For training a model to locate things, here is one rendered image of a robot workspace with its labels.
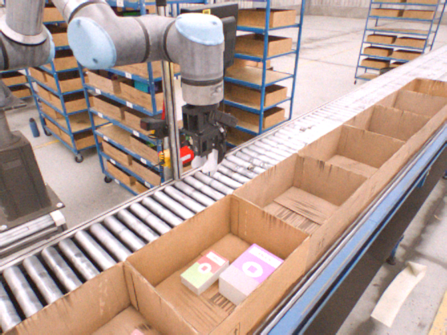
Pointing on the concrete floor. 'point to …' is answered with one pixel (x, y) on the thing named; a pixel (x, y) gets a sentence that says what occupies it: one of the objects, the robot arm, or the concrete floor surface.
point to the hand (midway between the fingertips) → (211, 170)
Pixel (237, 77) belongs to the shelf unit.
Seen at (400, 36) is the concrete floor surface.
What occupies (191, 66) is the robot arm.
